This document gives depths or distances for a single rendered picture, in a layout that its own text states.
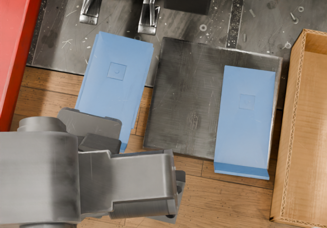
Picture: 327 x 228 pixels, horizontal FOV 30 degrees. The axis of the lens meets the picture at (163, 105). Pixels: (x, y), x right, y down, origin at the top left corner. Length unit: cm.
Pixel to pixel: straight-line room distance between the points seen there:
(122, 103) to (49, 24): 21
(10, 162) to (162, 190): 12
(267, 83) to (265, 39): 8
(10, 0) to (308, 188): 49
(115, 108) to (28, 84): 17
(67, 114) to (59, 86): 24
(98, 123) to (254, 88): 29
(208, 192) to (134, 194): 34
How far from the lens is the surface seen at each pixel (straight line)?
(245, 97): 83
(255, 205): 83
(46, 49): 88
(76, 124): 62
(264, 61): 86
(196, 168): 83
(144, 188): 50
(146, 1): 81
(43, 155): 46
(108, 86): 75
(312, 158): 85
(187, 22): 89
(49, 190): 45
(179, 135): 82
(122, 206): 52
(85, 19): 80
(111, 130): 62
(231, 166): 80
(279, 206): 78
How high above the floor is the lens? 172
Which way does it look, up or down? 75 degrees down
